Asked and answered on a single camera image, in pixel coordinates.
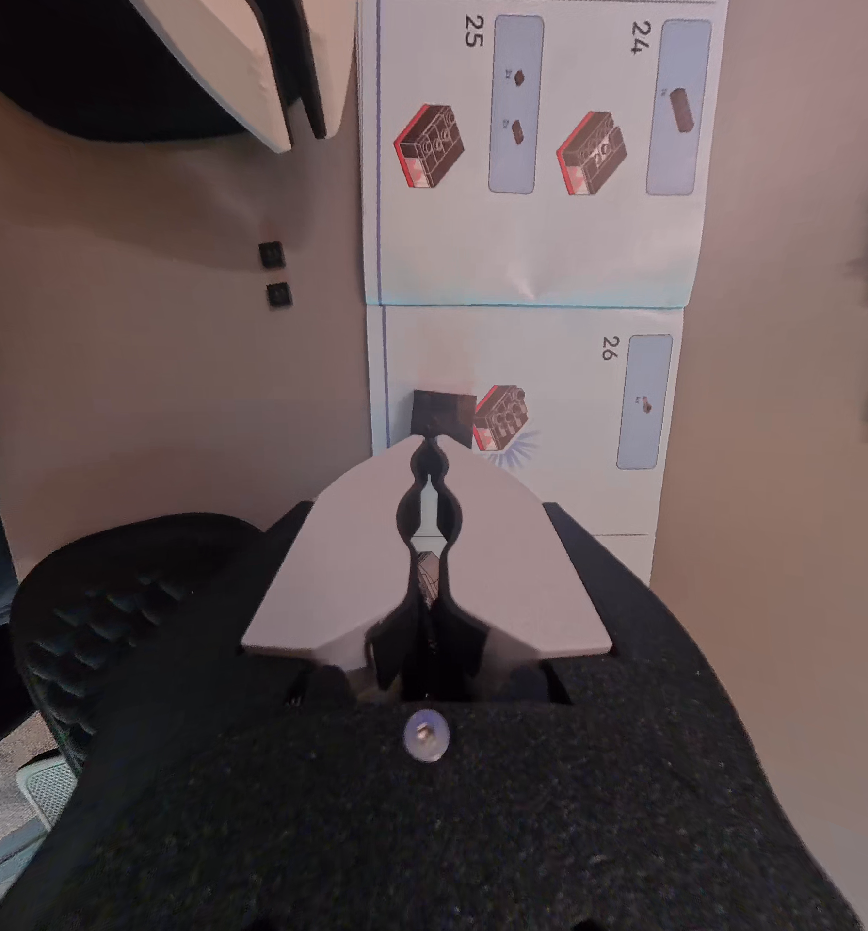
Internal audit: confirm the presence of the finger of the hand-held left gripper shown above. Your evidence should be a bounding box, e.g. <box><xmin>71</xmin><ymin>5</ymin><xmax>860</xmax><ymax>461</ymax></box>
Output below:
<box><xmin>129</xmin><ymin>0</ymin><xmax>294</xmax><ymax>155</ymax></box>
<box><xmin>298</xmin><ymin>0</ymin><xmax>351</xmax><ymax>141</ymax></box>

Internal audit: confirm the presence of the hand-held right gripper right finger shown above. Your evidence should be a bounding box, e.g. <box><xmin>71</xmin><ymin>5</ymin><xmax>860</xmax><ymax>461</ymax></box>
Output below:
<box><xmin>429</xmin><ymin>433</ymin><xmax>614</xmax><ymax>688</ymax></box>

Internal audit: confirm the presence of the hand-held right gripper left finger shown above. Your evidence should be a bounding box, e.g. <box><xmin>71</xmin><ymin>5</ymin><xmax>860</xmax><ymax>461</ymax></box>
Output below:
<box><xmin>241</xmin><ymin>433</ymin><xmax>435</xmax><ymax>695</ymax></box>

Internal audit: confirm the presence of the black cushioned pad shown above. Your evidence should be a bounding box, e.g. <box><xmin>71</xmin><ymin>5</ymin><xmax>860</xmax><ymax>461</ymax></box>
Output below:
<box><xmin>0</xmin><ymin>0</ymin><xmax>293</xmax><ymax>144</ymax></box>

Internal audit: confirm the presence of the black red brick assembly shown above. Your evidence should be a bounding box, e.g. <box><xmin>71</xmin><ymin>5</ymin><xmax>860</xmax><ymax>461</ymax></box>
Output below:
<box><xmin>412</xmin><ymin>389</ymin><xmax>479</xmax><ymax>453</ymax></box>

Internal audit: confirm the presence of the open instruction booklet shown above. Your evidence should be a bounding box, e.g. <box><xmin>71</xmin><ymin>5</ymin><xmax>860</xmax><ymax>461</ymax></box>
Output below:
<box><xmin>356</xmin><ymin>0</ymin><xmax>729</xmax><ymax>590</ymax></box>

